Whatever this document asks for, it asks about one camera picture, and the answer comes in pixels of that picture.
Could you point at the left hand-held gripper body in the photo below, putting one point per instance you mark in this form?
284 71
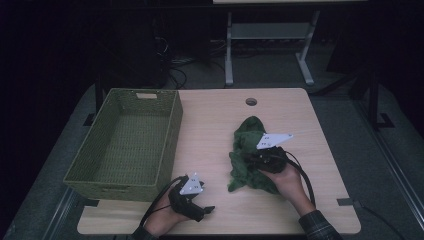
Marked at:
185 203

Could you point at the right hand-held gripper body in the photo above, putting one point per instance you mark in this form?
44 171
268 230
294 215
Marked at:
273 160

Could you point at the dark green cloth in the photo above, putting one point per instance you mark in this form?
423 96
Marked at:
245 173

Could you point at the green woven basket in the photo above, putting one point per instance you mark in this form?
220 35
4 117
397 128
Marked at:
133 146

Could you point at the person's left hand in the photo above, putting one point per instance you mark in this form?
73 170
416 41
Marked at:
163 218

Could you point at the person's right hand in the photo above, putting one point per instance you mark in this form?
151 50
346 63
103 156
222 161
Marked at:
290 186

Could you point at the grey table grommet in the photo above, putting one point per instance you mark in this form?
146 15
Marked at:
251 102

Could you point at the grey tape strip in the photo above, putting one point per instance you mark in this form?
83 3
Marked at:
348 202

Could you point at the black floor stand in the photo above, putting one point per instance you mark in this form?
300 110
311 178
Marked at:
373 100
98 100

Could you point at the grey metal stand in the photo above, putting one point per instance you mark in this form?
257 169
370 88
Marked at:
266 30

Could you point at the metal floor rail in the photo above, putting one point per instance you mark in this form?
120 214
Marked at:
400 176
61 213

